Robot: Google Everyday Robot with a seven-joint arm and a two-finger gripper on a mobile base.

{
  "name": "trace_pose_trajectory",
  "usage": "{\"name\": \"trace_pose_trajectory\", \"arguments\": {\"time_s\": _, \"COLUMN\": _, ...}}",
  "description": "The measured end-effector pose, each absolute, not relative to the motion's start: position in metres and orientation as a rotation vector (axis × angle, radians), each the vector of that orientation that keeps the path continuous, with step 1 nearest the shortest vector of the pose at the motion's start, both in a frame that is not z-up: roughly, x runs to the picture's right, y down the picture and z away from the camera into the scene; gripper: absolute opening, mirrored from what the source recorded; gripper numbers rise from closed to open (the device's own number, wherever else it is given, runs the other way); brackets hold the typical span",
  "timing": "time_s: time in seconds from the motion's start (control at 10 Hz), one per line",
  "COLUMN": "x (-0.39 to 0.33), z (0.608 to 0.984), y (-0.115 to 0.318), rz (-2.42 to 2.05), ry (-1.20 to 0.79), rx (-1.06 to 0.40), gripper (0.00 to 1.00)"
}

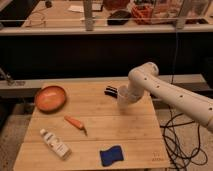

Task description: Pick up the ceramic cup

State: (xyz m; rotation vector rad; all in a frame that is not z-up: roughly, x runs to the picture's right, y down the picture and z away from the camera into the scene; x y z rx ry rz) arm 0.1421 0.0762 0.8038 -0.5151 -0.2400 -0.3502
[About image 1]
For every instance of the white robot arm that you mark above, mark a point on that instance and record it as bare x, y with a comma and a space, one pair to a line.
145, 78

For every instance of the orange bowl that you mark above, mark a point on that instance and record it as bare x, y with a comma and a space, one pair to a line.
50, 98

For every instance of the blue sponge cloth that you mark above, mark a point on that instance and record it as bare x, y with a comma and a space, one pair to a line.
111, 155

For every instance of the black object on bench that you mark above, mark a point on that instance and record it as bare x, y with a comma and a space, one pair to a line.
119, 17

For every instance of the white tube bottle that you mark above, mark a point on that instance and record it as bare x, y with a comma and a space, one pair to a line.
55, 144

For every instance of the orange basket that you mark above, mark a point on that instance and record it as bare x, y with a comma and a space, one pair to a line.
141, 14

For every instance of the white paper sheet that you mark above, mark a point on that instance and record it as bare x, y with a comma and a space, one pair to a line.
76, 8

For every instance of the metal vertical post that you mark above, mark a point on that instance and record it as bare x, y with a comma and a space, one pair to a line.
88, 14

